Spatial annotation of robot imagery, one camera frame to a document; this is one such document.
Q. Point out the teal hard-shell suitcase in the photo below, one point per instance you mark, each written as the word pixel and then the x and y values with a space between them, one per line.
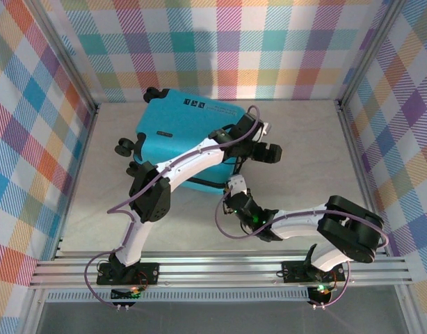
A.
pixel 185 118

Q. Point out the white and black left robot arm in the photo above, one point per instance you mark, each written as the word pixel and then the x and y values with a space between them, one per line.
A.
pixel 189 167

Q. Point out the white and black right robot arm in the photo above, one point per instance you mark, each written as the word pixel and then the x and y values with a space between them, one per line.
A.
pixel 297 226

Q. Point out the black round circuit board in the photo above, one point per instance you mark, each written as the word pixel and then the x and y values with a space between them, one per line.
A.
pixel 321 295

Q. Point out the green circuit board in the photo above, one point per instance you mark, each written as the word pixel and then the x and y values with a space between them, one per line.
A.
pixel 124 295

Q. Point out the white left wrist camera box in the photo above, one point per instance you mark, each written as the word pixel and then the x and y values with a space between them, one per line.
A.
pixel 264 127

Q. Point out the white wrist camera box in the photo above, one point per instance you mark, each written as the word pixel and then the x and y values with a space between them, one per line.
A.
pixel 238 183
pixel 264 127

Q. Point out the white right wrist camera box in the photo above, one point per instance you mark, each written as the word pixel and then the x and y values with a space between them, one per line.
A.
pixel 238 183

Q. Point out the aluminium frame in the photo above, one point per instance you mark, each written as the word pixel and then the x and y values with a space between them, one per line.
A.
pixel 217 269

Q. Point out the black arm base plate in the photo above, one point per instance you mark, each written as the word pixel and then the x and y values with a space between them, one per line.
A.
pixel 149 275
pixel 293 273

